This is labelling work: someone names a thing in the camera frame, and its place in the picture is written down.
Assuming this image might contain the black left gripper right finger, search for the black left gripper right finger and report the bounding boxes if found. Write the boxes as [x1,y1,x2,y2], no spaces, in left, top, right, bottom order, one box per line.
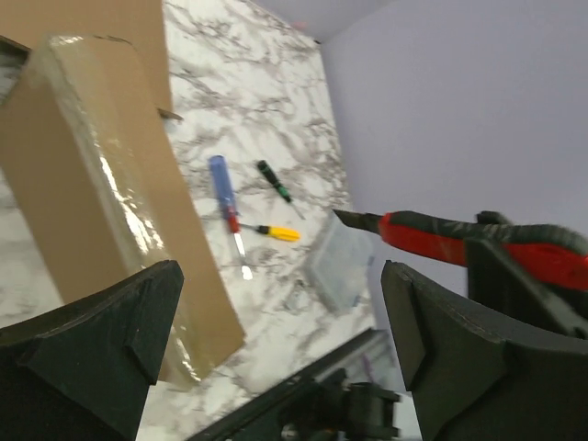
[381,261,587,440]

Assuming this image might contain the green black screwdriver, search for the green black screwdriver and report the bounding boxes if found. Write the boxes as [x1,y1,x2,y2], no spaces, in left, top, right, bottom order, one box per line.
[255,160,305,220]

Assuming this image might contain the red black utility knife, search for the red black utility knife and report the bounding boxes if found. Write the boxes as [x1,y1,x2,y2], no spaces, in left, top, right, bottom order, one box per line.
[334,209,587,290]

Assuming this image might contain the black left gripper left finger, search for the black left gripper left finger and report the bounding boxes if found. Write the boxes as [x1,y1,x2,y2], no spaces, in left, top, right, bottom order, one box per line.
[1,260,184,440]

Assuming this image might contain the clear plastic screw box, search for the clear plastic screw box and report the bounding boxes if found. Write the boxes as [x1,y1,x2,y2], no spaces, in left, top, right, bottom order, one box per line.
[304,214,373,314]

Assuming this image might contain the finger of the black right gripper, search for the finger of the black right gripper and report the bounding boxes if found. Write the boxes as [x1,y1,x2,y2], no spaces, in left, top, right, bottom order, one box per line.
[476,210,587,255]
[465,239,587,339]

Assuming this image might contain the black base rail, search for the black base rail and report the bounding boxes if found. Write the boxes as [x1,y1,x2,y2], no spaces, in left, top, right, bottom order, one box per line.
[190,329,400,441]

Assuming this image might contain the brown cardboard express box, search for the brown cardboard express box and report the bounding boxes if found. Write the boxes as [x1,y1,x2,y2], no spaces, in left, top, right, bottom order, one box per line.
[1,0,180,119]

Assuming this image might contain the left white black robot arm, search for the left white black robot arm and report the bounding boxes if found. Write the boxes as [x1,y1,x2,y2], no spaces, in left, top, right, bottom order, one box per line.
[1,261,587,440]

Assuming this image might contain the blue red screwdriver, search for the blue red screwdriver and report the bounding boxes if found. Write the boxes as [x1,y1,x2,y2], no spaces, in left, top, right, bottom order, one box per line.
[208,155,253,280]

